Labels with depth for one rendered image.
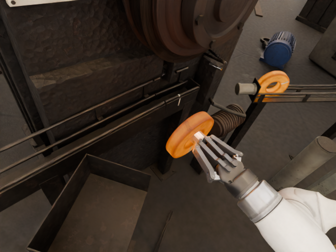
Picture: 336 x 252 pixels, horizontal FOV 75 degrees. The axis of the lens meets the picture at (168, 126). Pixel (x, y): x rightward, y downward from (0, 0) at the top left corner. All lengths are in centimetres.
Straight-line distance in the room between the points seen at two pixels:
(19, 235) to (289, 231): 123
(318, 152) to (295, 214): 87
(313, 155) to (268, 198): 90
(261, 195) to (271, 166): 132
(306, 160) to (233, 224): 56
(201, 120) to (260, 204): 23
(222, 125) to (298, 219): 69
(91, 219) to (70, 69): 45
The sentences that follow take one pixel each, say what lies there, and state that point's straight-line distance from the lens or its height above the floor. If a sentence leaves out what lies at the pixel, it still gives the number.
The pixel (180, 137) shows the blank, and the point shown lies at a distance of 55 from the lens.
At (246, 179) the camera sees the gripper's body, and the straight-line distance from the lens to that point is 55.
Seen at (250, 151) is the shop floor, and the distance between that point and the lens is 184.
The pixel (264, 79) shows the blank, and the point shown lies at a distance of 116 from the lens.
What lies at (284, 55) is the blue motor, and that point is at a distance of 287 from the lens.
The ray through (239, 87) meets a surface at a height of 69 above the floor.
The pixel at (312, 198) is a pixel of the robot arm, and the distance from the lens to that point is 69.
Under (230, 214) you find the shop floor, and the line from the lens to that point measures 151.
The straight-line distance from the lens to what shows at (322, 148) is 138.
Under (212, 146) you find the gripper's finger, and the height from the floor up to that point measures 85.
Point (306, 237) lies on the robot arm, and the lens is 56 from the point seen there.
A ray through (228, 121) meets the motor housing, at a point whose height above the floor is 52.
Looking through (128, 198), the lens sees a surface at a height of 61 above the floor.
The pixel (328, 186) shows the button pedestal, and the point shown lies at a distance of 156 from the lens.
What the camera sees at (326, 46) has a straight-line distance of 350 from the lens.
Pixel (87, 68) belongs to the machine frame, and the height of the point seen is 87.
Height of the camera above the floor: 129
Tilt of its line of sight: 48 degrees down
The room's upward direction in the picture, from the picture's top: 14 degrees clockwise
